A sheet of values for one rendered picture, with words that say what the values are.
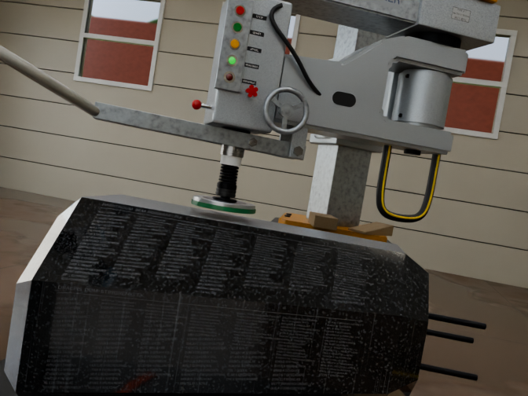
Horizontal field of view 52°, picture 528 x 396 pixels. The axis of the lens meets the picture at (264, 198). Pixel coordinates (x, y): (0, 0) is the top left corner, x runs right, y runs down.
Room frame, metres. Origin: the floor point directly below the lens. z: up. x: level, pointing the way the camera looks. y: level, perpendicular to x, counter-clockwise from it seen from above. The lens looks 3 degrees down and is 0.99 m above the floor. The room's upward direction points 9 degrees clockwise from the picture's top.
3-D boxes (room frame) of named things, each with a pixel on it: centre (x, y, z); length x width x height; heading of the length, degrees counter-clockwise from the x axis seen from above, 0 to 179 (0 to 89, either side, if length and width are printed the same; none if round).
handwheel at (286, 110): (1.74, -0.02, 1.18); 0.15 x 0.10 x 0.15; 104
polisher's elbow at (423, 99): (1.99, -0.51, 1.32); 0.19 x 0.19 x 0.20
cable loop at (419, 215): (1.99, -0.51, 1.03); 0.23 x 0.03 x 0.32; 104
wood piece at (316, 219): (2.37, -0.27, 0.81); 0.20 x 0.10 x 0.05; 2
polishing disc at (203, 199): (1.83, 0.13, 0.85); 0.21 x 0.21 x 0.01
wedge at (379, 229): (2.43, -0.50, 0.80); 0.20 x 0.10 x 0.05; 132
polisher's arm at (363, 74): (1.91, -0.25, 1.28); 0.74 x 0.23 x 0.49; 104
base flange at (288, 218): (2.62, -0.34, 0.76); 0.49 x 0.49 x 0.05; 84
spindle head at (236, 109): (1.85, 0.05, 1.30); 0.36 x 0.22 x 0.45; 104
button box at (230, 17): (1.70, 0.17, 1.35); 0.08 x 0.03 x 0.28; 104
